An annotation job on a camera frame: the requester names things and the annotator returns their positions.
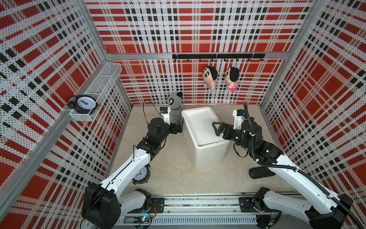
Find black alarm clock on floor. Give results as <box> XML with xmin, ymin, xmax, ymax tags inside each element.
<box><xmin>132</xmin><ymin>164</ymin><xmax>151</xmax><ymax>185</ymax></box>

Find plush doll pink shorts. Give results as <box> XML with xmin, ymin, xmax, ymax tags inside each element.
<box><xmin>225</xmin><ymin>67</ymin><xmax>239</xmax><ymax>92</ymax></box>

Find plush doll blue shorts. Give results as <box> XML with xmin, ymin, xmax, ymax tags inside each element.
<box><xmin>202</xmin><ymin>66</ymin><xmax>218</xmax><ymax>91</ymax></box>

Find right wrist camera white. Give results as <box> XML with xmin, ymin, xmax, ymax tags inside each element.
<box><xmin>233</xmin><ymin>109</ymin><xmax>247</xmax><ymax>129</ymax></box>

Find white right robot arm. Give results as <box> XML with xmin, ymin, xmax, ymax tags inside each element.
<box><xmin>212</xmin><ymin>103</ymin><xmax>365</xmax><ymax>229</ymax></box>

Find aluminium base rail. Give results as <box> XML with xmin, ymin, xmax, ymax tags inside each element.
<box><xmin>114</xmin><ymin>193</ymin><xmax>305</xmax><ymax>229</ymax></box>

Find white wire wall basket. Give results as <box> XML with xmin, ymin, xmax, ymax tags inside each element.
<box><xmin>70</xmin><ymin>62</ymin><xmax>122</xmax><ymax>122</ymax></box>

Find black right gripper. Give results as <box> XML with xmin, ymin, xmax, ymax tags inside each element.
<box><xmin>213</xmin><ymin>122</ymin><xmax>253</xmax><ymax>154</ymax></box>

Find small circuit board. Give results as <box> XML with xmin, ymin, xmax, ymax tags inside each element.
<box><xmin>123</xmin><ymin>215</ymin><xmax>151</xmax><ymax>224</ymax></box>

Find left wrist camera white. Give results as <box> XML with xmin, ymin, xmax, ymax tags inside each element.
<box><xmin>159</xmin><ymin>106</ymin><xmax>171</xmax><ymax>124</ymax></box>

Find black cylinder on floor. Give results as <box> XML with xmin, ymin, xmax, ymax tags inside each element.
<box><xmin>249</xmin><ymin>167</ymin><xmax>276</xmax><ymax>179</ymax></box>

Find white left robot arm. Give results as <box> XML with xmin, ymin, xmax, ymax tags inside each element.
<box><xmin>82</xmin><ymin>118</ymin><xmax>183</xmax><ymax>229</ymax></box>

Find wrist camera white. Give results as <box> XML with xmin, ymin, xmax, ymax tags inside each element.
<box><xmin>159</xmin><ymin>106</ymin><xmax>171</xmax><ymax>124</ymax></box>
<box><xmin>233</xmin><ymin>109</ymin><xmax>247</xmax><ymax>129</ymax></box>

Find white plastic drawer cabinet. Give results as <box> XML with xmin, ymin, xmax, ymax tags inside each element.
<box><xmin>182</xmin><ymin>107</ymin><xmax>229</xmax><ymax>171</ymax></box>

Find black alarm clock in basket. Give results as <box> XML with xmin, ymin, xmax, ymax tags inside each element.
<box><xmin>67</xmin><ymin>95</ymin><xmax>98</xmax><ymax>115</ymax></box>

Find grey plush animal toy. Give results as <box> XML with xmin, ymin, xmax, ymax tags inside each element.
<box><xmin>167</xmin><ymin>92</ymin><xmax>184</xmax><ymax>123</ymax></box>

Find black wall hook rail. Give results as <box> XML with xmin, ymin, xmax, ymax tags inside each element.
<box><xmin>172</xmin><ymin>53</ymin><xmax>266</xmax><ymax>61</ymax></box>

